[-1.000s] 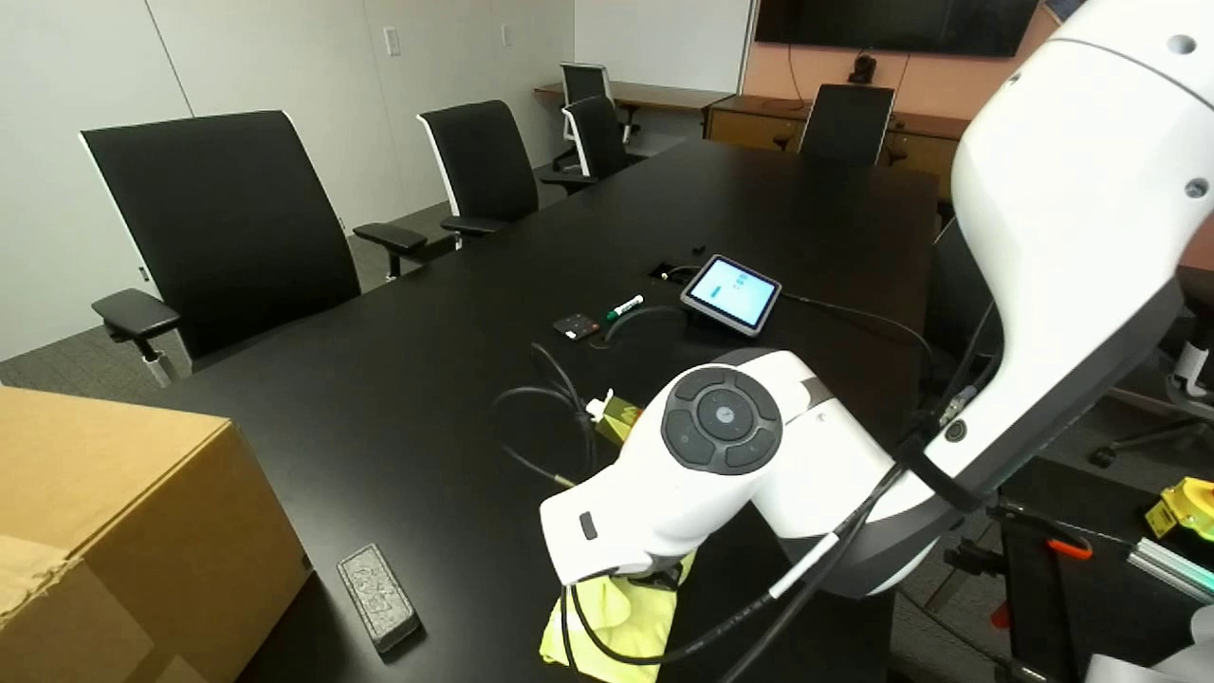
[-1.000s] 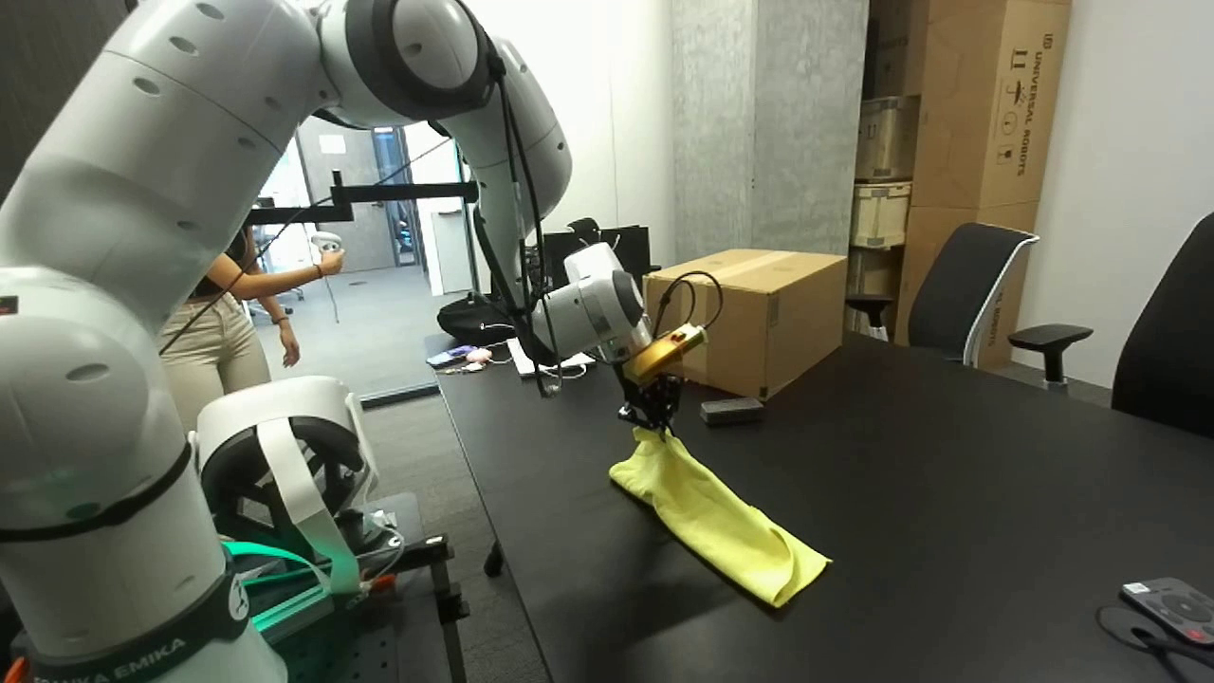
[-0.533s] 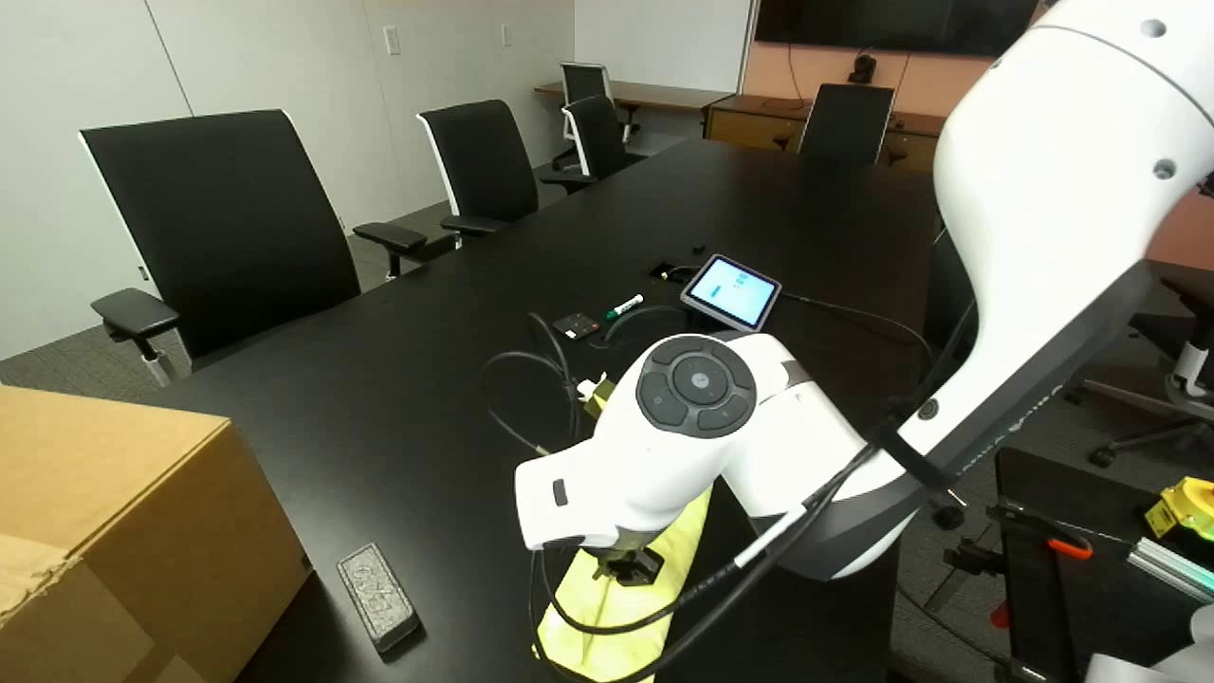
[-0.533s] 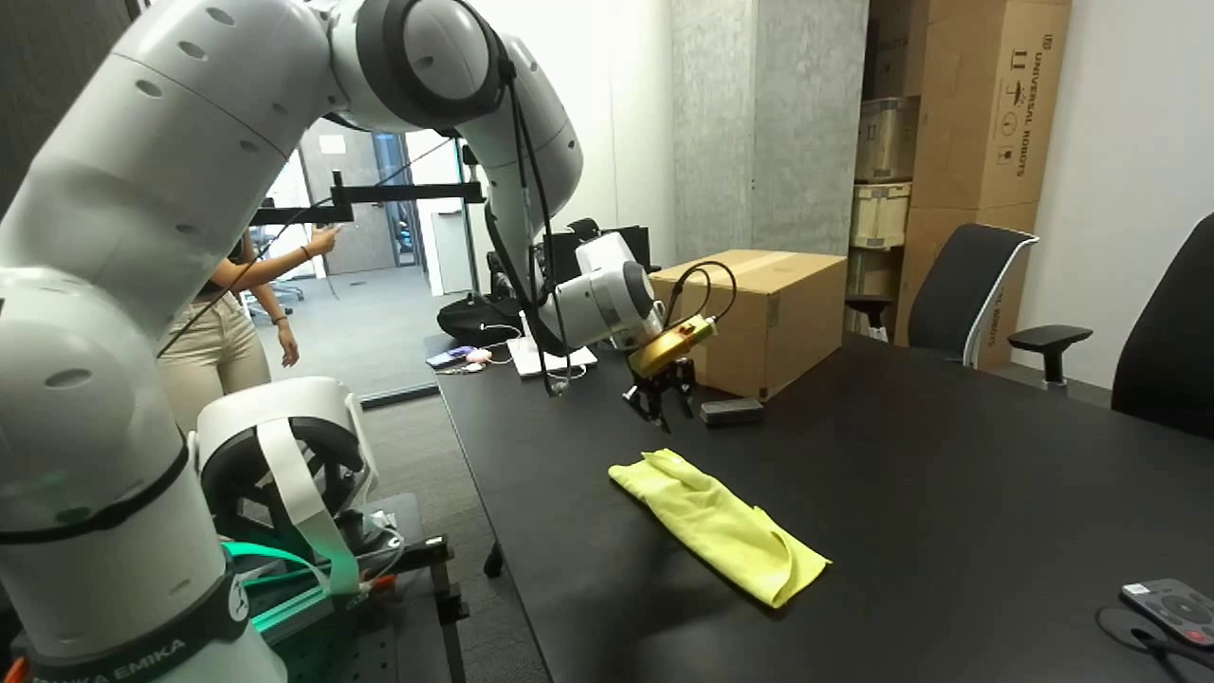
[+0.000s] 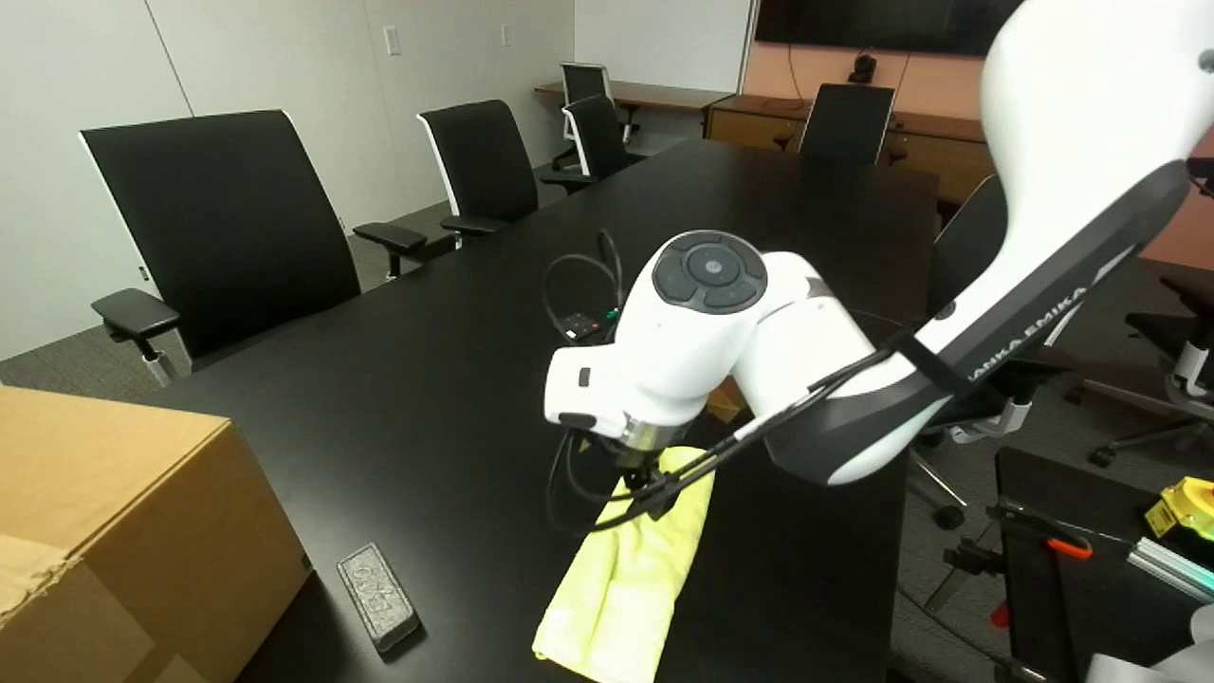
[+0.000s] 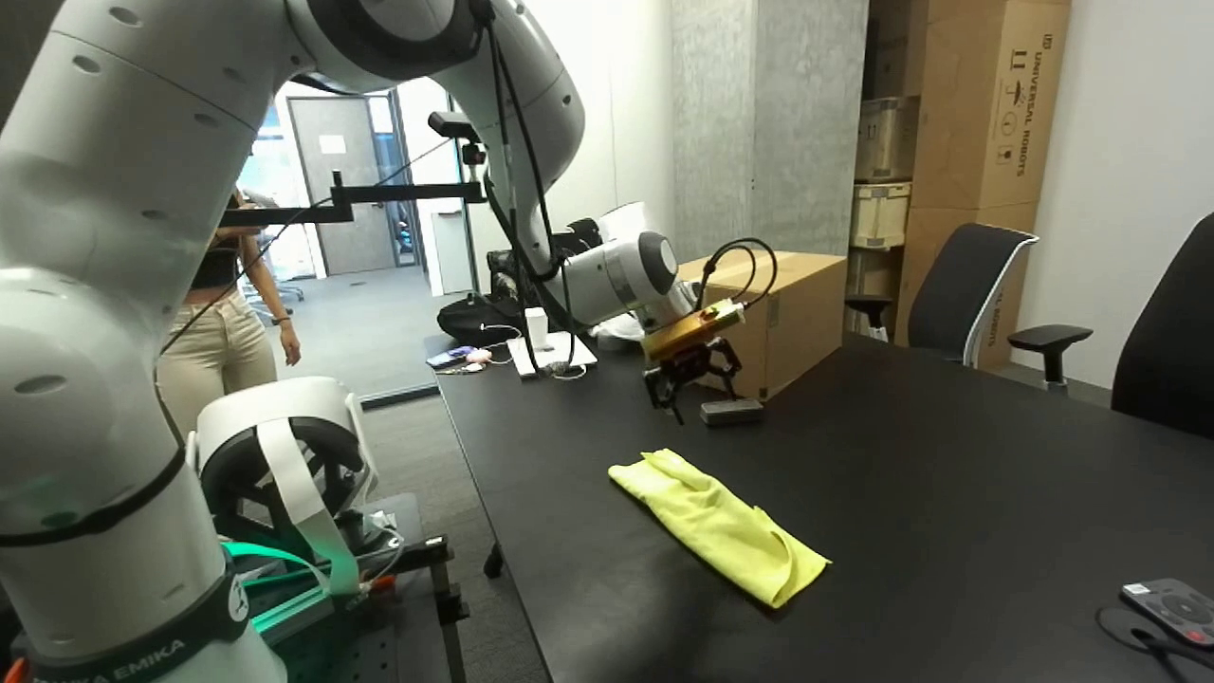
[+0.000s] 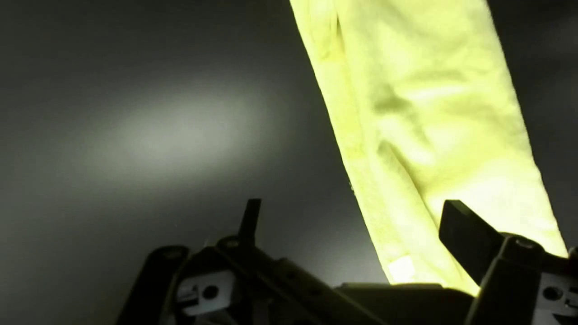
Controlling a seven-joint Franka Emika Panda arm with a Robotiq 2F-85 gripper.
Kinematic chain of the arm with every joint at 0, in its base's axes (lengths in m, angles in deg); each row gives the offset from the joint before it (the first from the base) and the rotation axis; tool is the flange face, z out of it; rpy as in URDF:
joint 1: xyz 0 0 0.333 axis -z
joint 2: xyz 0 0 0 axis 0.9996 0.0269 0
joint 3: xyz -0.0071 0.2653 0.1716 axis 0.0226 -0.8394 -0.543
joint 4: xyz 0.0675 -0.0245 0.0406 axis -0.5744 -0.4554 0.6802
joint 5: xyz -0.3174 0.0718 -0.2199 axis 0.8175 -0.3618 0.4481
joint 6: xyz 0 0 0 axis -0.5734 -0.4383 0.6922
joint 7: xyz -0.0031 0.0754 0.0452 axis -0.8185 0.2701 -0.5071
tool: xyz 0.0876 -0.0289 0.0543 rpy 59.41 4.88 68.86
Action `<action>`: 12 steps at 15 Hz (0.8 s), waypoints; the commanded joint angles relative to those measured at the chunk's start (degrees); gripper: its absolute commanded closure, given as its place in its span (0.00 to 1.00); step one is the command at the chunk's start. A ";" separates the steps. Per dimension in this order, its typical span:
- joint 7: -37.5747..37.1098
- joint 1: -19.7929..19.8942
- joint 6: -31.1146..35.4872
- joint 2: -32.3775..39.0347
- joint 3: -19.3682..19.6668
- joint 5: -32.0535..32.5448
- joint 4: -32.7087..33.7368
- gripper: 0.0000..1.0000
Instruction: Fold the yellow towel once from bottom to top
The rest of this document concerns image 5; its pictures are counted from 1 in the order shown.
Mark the brown cardboard box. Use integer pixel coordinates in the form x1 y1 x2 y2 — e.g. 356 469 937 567
0 385 316 683

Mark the wooden wall desk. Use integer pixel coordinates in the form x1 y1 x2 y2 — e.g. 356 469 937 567
531 75 732 120

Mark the black equipment cart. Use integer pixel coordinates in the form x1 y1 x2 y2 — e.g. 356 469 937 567
981 448 1214 683

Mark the green clamp bar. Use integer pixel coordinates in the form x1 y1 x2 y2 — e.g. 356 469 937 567
1128 535 1214 605

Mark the orange clamp handle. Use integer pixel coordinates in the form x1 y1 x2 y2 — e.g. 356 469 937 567
1043 531 1100 571

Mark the yellow terry towel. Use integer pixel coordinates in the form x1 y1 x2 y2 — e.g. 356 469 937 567
526 440 721 683

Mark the yellow tool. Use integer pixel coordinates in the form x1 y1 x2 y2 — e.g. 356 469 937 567
1140 473 1214 547

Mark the black wall television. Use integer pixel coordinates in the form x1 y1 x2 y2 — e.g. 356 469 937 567
752 0 1020 61

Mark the black office chair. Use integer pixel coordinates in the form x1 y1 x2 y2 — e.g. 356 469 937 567
74 106 367 390
539 90 652 199
793 80 904 166
348 94 545 281
1073 262 1214 473
924 170 1018 318
556 61 617 109

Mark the small dark phone device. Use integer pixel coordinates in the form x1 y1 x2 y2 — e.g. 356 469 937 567
549 309 608 347

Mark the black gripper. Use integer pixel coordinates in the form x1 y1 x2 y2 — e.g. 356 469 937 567
617 423 684 525

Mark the wooden credenza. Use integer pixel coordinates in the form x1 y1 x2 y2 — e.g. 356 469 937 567
698 90 1018 209

